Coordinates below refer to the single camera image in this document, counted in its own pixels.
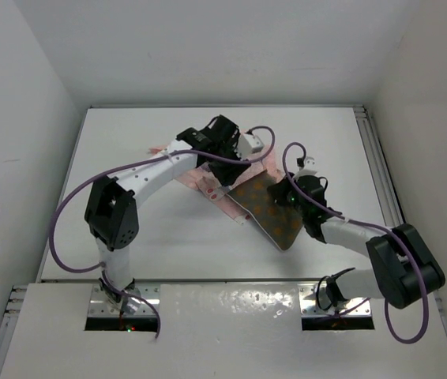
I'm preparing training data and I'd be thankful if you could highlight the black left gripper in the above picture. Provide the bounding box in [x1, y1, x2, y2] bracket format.
[208, 138, 249, 185]

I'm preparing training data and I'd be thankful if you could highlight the pink bunny print pillowcase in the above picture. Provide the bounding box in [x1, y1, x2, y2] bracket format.
[146, 136, 286, 226]

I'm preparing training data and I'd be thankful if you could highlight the grey pillow with orange flowers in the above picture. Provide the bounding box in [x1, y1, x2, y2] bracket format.
[227, 171, 302, 251]

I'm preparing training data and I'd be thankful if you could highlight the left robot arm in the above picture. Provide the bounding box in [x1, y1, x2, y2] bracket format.
[85, 115, 264, 305]

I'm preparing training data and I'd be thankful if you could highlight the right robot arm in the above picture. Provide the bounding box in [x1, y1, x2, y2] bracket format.
[268, 174, 445, 310]

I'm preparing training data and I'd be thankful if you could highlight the white front cover panel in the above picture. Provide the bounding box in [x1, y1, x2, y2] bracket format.
[1, 283, 447, 378]

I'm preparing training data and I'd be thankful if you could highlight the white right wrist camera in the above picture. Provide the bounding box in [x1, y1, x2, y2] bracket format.
[294, 156, 317, 180]

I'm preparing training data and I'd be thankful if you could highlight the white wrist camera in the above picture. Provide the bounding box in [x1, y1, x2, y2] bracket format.
[236, 133, 265, 159]
[294, 156, 317, 180]

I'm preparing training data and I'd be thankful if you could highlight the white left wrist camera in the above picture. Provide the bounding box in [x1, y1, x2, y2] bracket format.
[236, 133, 265, 159]

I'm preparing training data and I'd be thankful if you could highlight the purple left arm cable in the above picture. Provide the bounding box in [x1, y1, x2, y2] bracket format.
[48, 125, 276, 340]

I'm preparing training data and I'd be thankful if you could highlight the aluminium frame rail right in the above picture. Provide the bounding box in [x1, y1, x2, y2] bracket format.
[353, 106, 404, 227]

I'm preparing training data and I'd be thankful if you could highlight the aluminium frame rail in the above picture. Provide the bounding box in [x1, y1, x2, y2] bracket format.
[353, 106, 404, 227]
[0, 285, 28, 375]

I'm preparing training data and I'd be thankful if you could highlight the aluminium frame rail left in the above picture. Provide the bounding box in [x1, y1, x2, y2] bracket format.
[0, 285, 28, 375]

